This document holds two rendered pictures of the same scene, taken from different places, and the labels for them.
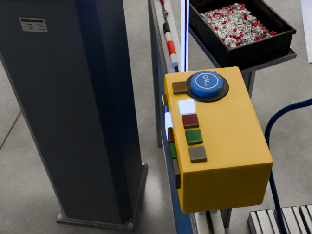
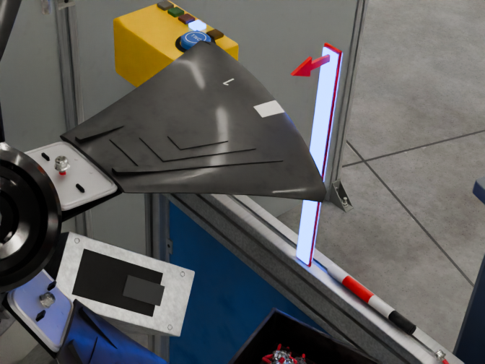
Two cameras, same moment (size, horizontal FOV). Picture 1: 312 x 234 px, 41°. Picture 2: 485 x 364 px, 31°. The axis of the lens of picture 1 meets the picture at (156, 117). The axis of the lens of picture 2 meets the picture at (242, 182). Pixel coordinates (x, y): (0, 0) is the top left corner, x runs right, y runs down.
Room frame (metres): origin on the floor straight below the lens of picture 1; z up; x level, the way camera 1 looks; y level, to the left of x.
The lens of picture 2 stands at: (1.21, -0.68, 1.68)
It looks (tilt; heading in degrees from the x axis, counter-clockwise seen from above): 39 degrees down; 139
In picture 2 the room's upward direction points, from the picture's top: 4 degrees clockwise
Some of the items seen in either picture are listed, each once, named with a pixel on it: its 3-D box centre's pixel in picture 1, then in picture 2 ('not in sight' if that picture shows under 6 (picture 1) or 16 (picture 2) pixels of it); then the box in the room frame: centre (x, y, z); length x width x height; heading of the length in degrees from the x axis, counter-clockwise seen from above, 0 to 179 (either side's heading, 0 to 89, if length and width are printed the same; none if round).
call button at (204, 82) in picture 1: (206, 84); (195, 42); (0.38, -0.07, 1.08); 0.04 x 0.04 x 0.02
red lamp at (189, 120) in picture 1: (190, 121); (186, 19); (0.32, -0.04, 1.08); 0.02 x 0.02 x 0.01; 3
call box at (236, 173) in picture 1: (211, 139); (175, 62); (0.34, -0.07, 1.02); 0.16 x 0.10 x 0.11; 3
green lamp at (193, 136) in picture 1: (193, 137); (175, 11); (0.30, -0.04, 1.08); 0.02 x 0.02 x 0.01; 3
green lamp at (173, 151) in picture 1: (173, 157); not in sight; (0.30, -0.02, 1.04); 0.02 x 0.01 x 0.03; 3
